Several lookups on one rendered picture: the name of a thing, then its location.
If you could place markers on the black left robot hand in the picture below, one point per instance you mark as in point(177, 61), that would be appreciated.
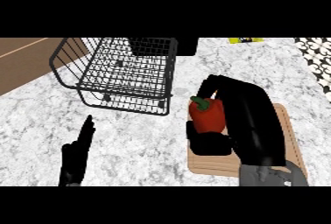
point(75, 162)

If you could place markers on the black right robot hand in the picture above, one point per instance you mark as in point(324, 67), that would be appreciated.
point(252, 128)

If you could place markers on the red bell pepper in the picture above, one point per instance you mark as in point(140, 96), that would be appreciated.
point(208, 116)

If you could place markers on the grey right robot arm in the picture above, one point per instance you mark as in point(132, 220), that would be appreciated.
point(270, 176)

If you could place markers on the pale wooden cutting board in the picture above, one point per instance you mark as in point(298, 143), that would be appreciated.
point(214, 164)

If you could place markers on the black and white patterned cloth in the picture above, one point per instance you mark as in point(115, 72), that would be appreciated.
point(319, 62)

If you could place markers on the yellow packet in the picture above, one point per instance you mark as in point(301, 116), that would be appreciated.
point(246, 40)

